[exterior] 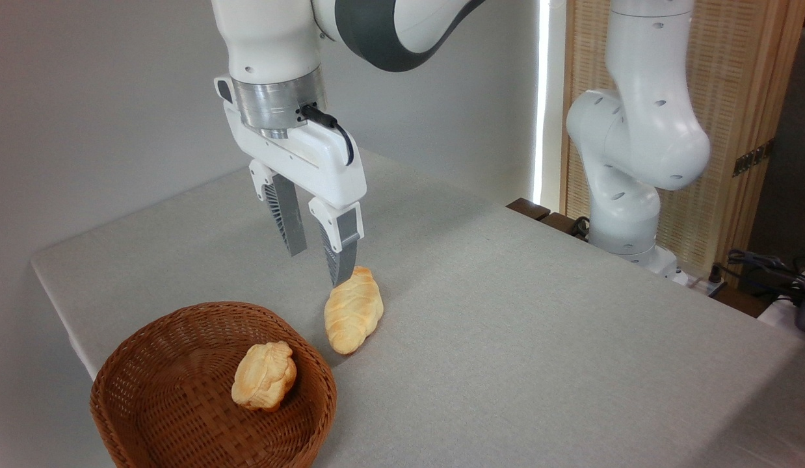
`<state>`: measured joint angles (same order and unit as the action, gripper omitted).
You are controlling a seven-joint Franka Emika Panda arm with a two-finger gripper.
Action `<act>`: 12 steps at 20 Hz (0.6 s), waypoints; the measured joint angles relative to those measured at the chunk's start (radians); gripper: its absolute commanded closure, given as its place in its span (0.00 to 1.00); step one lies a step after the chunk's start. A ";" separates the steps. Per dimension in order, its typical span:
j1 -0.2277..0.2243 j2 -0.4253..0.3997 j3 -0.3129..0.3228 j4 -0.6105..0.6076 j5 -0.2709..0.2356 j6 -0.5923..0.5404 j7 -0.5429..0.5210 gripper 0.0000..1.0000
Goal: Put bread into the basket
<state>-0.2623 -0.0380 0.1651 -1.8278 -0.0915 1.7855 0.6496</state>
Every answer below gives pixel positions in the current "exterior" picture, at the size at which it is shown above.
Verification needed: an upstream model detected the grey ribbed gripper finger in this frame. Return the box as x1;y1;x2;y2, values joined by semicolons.
308;198;365;288
249;160;308;257

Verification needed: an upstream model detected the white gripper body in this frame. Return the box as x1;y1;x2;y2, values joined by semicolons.
214;76;368;211

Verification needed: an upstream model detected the long twisted bread loaf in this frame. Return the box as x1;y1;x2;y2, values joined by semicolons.
323;266;385;356

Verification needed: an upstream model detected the round knotted bread roll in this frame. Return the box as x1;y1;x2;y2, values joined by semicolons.
231;341;298;413

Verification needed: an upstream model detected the brown woven wicker basket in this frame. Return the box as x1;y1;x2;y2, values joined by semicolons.
89;300;338;468

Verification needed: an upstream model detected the grey tablecloth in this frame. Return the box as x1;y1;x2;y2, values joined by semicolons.
29;148;805;468

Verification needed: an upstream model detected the dark wooden base board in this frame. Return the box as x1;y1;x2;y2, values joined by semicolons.
506;198;593;242

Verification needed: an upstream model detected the vertical white light strip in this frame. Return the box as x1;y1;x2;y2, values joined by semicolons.
532;0;551;206

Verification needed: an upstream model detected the black screen hinge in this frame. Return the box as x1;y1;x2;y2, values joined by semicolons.
732;138;776;178

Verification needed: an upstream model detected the woven wooden folding screen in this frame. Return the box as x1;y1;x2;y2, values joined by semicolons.
560;0;805;288

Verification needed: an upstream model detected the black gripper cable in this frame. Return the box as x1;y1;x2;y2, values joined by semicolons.
300;103;356;167

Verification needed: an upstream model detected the bundle of dark cables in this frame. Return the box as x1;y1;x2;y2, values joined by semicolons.
726;248;805;307

